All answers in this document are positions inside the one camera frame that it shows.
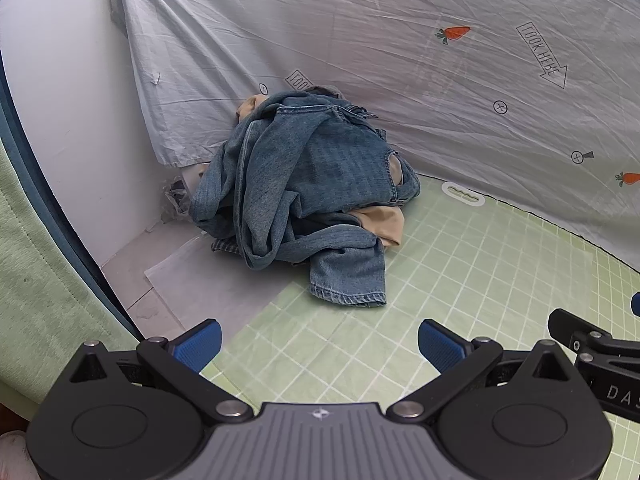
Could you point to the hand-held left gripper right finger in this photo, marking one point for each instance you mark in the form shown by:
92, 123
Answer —
440, 345

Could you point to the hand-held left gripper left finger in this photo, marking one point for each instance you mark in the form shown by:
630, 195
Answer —
199, 345

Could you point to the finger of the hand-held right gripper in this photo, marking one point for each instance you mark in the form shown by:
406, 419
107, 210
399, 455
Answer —
570, 325
636, 305

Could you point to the blue denim jeans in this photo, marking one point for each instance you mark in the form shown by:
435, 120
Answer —
310, 170

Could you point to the green grid mat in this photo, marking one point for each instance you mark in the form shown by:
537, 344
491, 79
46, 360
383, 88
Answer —
500, 270

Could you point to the grey plaid cloth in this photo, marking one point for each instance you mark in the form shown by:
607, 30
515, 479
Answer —
225, 246

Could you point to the beige garment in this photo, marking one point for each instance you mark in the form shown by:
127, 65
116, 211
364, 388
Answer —
380, 225

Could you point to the clear plastic bag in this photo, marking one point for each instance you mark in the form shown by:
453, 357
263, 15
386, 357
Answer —
175, 195

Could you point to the dark teal curtain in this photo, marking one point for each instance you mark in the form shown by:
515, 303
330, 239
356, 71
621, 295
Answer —
50, 200

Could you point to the grey carrot print sheet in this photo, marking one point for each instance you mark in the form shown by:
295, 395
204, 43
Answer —
400, 85

